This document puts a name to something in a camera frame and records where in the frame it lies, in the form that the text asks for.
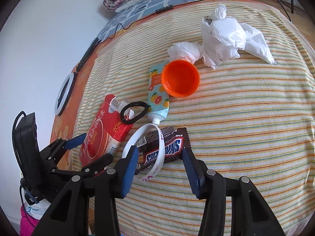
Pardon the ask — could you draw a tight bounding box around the black hair tie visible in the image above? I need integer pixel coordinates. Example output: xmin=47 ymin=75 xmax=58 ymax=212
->
xmin=120 ymin=101 xmax=148 ymax=125

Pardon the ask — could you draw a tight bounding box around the person's left forearm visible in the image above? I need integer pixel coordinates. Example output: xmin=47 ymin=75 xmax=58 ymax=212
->
xmin=20 ymin=197 xmax=53 ymax=236

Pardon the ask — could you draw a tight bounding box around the beige blanket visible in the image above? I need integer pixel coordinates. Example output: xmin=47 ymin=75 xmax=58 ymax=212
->
xmin=128 ymin=0 xmax=283 ymax=30

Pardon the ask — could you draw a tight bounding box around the orange floral bed sheet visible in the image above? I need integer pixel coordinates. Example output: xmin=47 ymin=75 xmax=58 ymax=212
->
xmin=50 ymin=17 xmax=138 ymax=168

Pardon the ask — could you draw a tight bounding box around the small crumpled white tissue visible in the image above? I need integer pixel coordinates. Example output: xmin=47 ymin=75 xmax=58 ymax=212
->
xmin=167 ymin=42 xmax=203 ymax=63

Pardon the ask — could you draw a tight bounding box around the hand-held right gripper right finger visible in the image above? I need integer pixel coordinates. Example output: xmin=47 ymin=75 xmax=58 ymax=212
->
xmin=182 ymin=146 xmax=286 ymax=236

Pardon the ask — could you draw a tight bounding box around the red torn paper box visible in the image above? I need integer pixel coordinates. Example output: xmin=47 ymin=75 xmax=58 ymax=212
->
xmin=79 ymin=94 xmax=134 ymax=168

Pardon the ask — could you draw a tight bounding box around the black thin cable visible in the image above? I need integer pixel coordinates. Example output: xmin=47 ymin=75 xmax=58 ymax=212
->
xmin=98 ymin=0 xmax=219 ymax=41

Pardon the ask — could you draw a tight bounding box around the fruit print tube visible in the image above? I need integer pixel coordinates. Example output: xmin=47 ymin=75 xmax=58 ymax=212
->
xmin=148 ymin=63 xmax=170 ymax=124

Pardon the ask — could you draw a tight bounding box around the brown chocolate bar wrapper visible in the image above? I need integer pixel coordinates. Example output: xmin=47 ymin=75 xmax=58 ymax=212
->
xmin=134 ymin=126 xmax=192 ymax=175

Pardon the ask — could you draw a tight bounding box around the striped blanket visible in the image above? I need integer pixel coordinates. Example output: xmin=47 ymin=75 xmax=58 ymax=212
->
xmin=71 ymin=1 xmax=315 ymax=231

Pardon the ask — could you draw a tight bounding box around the black light stand pole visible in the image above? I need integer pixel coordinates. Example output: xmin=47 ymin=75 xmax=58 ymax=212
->
xmin=76 ymin=38 xmax=99 ymax=72

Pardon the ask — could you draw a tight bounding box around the white ring light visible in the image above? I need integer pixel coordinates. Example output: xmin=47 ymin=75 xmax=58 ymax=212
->
xmin=55 ymin=72 xmax=77 ymax=116

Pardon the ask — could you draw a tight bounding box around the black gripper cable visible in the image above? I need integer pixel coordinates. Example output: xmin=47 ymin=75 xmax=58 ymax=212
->
xmin=12 ymin=111 xmax=41 ymax=205

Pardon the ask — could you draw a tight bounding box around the white silicone wristband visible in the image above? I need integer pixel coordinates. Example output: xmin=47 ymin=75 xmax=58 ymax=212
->
xmin=122 ymin=124 xmax=165 ymax=181

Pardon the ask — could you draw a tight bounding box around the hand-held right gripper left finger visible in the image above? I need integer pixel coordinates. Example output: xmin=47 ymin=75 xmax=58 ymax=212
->
xmin=32 ymin=146 xmax=139 ymax=236

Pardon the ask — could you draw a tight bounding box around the large white bag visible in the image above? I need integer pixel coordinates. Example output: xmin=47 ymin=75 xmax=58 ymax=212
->
xmin=200 ymin=4 xmax=276 ymax=70

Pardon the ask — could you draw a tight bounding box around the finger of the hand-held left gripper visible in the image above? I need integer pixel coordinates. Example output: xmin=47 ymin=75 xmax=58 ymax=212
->
xmin=39 ymin=133 xmax=87 ymax=170
xmin=50 ymin=154 xmax=114 ymax=181

